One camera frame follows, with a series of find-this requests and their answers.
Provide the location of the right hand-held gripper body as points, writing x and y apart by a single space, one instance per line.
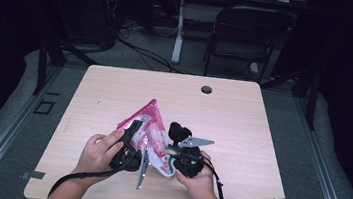
191 161

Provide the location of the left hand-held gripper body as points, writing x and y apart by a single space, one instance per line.
127 159

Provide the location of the red and clear plastic packet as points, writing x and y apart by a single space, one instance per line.
153 127

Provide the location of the clear jar with black lid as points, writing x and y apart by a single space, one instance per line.
178 132

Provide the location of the person's right hand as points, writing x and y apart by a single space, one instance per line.
201 184

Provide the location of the person's left hand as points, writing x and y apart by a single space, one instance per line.
97 157

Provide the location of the white power adapter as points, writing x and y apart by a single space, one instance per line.
254 68

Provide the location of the black metal stand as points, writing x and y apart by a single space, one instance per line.
42 64
312 95

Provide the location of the white desk with white leg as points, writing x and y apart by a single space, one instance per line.
179 29

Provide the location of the dark computer tower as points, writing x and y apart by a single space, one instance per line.
86 15

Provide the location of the black folding chair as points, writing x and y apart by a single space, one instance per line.
249 30

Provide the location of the aluminium floor rail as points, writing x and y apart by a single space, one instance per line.
1 143
323 176

